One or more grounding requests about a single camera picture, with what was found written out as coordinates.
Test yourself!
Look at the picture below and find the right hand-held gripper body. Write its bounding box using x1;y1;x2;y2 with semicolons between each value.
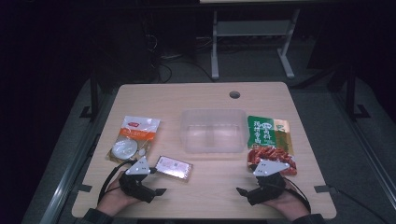
247;158;290;206

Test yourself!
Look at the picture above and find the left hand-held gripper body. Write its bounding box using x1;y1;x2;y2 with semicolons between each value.
118;156;158;203

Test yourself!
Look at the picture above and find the small yellow box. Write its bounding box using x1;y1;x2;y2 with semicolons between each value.
154;155;194;182

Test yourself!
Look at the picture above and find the green and red food packet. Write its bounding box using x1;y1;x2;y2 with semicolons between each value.
247;115;298;176

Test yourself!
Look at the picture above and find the white and orange food packet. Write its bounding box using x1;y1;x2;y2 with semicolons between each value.
106;115;162;165

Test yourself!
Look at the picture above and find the clear plastic container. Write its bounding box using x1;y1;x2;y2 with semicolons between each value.
178;108;248;154

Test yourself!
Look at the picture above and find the person's left hand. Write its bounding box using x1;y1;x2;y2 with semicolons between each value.
96;171;141;217

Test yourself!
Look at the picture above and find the person's right hand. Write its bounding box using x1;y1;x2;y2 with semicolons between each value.
262;174;311;222

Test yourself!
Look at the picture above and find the black metal stand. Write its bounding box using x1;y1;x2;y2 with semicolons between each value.
345;64;372;120
78;77;101;120

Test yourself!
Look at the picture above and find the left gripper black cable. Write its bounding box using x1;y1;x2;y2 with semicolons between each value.
97;159;138;204

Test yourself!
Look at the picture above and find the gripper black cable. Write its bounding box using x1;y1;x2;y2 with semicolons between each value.
281;176;312;214
97;159;138;204

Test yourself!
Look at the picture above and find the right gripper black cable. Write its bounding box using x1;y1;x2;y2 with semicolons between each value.
281;176;312;214

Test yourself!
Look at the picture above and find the aluminium rail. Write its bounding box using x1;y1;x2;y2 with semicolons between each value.
38;87;120;224
330;92;396;200

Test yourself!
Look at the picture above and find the thin grey cable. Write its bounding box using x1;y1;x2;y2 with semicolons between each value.
326;186;387;224

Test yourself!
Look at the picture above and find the tangle of black cables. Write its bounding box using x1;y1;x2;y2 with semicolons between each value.
146;31;216;84

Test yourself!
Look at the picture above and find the white metal desk frame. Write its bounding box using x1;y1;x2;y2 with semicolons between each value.
209;8;302;80

